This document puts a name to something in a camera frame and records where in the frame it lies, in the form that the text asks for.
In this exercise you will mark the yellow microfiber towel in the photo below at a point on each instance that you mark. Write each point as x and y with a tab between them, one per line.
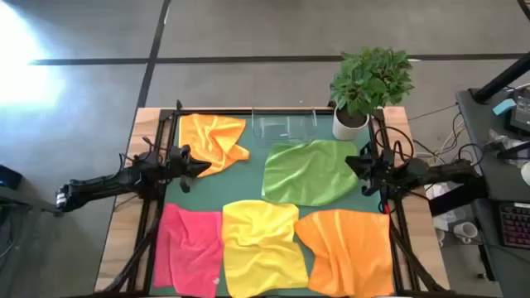
261	248

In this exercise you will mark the grey side desk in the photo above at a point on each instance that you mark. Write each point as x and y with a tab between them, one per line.
492	182

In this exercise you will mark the green microfiber towel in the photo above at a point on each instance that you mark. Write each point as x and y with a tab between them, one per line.
306	174

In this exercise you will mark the black desk device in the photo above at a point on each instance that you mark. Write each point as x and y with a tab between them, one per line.
521	111

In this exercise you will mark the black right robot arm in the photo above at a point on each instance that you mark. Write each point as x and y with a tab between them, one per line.
451	171

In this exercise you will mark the black flat bar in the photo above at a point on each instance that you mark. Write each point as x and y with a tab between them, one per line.
455	198

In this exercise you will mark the green table mat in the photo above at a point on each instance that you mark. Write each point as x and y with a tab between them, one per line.
244	186

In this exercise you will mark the blue sticky pad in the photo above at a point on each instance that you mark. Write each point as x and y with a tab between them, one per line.
503	107

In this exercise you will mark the white plant pot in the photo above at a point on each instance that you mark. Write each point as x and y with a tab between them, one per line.
343	130

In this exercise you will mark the orange microfiber towel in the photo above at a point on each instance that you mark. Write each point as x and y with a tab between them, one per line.
207	136
352	252

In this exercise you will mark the green leafy plant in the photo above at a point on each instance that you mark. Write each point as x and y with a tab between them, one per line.
368	83

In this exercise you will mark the white crumpled bag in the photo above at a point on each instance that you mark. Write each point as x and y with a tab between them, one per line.
435	191

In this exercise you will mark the black keyboard coloured keys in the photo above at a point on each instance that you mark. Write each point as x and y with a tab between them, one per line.
515	225

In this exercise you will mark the black round pole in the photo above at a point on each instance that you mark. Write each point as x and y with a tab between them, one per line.
501	78

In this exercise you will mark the white mug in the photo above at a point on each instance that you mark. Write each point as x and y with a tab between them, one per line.
468	232

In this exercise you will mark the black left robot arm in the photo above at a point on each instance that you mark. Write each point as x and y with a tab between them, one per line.
103	184

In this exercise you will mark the clear plastic bin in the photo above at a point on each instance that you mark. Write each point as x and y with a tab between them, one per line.
285	128

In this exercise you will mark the white round object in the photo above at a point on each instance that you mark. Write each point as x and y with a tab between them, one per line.
526	174

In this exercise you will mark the clear plastic bag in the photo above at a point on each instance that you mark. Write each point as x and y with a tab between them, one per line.
497	142

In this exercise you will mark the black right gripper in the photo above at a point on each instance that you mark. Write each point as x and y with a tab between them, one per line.
368	184

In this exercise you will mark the dark blue box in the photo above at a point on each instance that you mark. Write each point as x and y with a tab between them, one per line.
8	178

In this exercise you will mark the black aluminium table frame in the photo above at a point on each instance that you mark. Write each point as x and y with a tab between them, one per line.
215	111

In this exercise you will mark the pink microfiber towel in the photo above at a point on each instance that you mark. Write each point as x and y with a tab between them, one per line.
186	248

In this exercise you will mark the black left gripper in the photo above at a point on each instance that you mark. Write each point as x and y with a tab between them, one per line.
184	182

